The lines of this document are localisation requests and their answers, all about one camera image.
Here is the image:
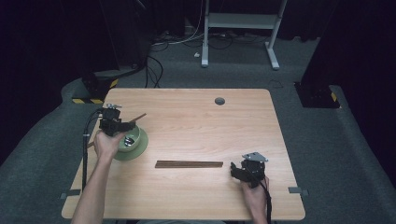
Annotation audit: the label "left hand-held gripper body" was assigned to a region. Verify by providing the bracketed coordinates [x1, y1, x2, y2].
[98, 104, 125, 138]

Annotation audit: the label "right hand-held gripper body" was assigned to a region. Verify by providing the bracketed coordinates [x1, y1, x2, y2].
[241, 151, 269, 189]

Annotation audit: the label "green ceramic bowl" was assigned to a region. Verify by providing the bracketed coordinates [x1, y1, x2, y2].
[116, 124, 142, 153]

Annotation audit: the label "person's right hand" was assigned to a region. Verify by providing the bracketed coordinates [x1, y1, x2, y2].
[240, 175, 271, 207]

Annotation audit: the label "person's left hand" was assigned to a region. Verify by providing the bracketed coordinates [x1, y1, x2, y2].
[93, 130, 129, 163]

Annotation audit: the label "black stand base, striped tape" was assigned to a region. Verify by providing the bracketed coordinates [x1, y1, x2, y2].
[293, 81, 341, 109]
[72, 68, 120, 105]

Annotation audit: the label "grey tape strip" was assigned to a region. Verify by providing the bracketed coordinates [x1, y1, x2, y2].
[288, 186, 310, 197]
[60, 189, 82, 201]

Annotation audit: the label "right hand-held gripper black cable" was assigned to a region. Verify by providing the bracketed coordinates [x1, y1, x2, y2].
[254, 174, 273, 224]

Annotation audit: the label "hand-held gripper black cable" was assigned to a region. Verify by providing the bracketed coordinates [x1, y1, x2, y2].
[254, 174, 273, 224]
[81, 107, 105, 193]

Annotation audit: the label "left hand-held gripper black cable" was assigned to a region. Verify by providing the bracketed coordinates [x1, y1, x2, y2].
[81, 107, 105, 193]

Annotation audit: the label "black floor cables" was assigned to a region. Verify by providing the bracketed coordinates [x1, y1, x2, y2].
[144, 31, 164, 89]

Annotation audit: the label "white floor cable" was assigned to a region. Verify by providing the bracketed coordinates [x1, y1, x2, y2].
[151, 12, 207, 47]

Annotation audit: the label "white metal desk frame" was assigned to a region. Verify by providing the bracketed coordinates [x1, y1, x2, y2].
[201, 0, 280, 71]

